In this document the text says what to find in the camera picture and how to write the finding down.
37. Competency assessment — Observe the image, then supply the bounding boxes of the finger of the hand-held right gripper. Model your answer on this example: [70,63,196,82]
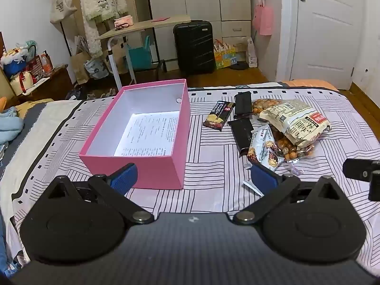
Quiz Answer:
[368,169,380,201]
[342,158,380,181]

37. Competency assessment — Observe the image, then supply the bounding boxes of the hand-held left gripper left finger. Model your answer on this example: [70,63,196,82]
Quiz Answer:
[44,163,155,224]

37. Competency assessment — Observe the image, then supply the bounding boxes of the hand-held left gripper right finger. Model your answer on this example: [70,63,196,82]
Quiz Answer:
[233,163,346,225]

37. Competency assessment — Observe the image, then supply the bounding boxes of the white blue snack bar packet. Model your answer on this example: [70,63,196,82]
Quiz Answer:
[247,124,286,172]

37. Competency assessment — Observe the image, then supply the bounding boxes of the pink cardboard box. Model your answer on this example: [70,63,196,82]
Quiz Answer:
[79,79,191,190]

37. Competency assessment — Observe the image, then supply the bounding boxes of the beige snack bag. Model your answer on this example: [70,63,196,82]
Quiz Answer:
[259,99,331,150]

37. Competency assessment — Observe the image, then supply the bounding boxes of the black yellow snack packet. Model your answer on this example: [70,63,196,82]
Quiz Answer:
[203,100,236,132]

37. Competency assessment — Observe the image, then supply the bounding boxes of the small white wrapper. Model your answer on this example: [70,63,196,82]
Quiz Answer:
[243,180,265,197]

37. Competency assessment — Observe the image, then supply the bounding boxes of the printed paper sheet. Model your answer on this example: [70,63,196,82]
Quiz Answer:
[114,111,181,157]

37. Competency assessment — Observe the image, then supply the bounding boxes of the clear bag of coated nuts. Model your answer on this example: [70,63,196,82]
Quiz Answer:
[251,98,317,176]

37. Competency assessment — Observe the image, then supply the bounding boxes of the orange bed sheet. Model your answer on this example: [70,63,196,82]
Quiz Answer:
[279,79,339,91]

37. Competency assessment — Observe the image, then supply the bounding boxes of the white grey printed bag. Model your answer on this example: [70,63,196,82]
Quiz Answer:
[84,58,110,80]

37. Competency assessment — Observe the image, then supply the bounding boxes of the wooden bedside cabinet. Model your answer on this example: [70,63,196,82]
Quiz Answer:
[18,65,73,101]

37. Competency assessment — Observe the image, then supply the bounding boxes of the teal shopping bag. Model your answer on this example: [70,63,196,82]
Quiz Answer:
[124,36,152,70]

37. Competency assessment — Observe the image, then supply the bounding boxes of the printed brown paper bag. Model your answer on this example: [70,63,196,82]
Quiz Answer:
[111,40,129,66]

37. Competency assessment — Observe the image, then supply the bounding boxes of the colourful gift box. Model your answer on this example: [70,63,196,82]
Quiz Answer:
[214,39,238,70]

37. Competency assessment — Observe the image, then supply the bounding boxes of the white plastic bag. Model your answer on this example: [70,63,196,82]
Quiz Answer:
[247,37,258,68]

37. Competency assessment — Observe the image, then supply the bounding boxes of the light blue cloth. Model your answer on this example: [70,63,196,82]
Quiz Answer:
[0,107,24,155]

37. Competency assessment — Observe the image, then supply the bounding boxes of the white door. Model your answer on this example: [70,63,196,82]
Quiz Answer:
[289,0,367,91]

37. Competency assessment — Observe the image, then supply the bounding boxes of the white red handbag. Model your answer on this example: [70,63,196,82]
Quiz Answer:
[10,71,38,94]

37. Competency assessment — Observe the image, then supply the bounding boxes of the red basket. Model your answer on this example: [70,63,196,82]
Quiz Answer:
[27,54,54,76]

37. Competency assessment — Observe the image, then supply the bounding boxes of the black suitcase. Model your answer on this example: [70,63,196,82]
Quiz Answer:
[173,20,216,75]

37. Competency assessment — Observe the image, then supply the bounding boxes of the wooden folding table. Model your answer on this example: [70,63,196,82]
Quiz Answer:
[99,14,192,91]

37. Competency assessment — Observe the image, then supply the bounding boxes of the pink tissue box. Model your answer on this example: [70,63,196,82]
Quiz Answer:
[114,15,135,29]

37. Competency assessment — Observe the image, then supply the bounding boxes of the brown headboard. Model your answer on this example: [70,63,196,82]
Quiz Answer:
[0,31,18,107]

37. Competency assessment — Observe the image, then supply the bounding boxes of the pink hanging bag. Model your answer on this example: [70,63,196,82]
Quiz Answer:
[252,4,274,36]

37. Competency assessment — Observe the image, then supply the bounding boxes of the blue white plush bouquet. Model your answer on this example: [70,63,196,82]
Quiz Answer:
[0,43,38,76]

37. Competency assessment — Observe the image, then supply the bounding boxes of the white fluffy garment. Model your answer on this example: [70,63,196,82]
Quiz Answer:
[79,0,128,58]

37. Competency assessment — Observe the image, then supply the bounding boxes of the canvas tote bag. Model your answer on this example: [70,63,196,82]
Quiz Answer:
[50,0,78,24]

